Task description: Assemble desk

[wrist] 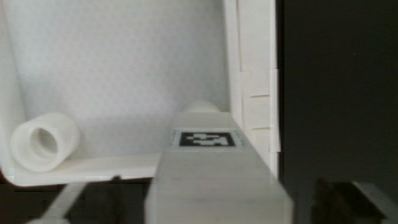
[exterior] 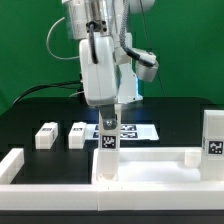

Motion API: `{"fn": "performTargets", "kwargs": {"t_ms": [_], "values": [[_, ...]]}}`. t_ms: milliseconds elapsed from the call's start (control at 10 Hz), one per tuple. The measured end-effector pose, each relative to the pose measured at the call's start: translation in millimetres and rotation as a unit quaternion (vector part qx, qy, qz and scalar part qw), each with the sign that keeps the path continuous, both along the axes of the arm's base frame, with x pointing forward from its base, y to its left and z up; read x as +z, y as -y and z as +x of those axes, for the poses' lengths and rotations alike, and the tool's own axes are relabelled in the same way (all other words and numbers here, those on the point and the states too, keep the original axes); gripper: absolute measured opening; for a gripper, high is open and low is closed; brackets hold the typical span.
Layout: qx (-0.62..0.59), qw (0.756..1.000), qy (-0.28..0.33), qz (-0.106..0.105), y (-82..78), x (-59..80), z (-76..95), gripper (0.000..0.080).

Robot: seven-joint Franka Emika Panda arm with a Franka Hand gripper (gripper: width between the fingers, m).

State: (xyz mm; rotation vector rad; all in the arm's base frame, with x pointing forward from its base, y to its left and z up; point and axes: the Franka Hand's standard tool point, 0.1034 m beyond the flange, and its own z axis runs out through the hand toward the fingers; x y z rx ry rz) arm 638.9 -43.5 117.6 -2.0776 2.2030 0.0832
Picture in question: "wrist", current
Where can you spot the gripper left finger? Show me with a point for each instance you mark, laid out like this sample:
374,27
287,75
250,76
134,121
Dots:
54,216

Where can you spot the white desk top tray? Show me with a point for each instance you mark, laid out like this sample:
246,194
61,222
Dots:
117,60

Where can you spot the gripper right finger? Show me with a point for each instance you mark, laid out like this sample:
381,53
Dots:
353,203

